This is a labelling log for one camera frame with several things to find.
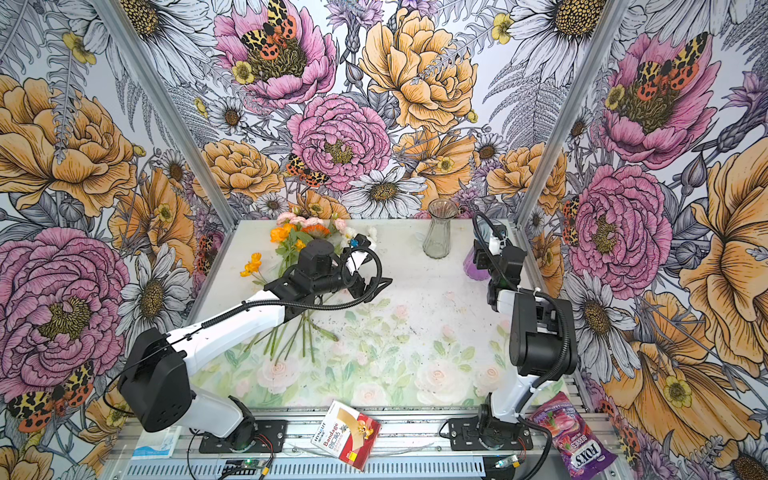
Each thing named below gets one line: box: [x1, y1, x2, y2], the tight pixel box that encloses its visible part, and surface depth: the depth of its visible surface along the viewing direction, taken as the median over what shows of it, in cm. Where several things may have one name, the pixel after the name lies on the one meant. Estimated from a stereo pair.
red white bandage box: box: [311, 400, 382, 472], surface depth 73 cm
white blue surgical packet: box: [131, 426, 182, 460], surface depth 74 cm
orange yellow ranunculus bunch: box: [270, 212, 347, 276], surface depth 114 cm
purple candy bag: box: [528, 392, 617, 480], surface depth 73 cm
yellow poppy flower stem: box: [240, 252, 267, 285], surface depth 104 cm
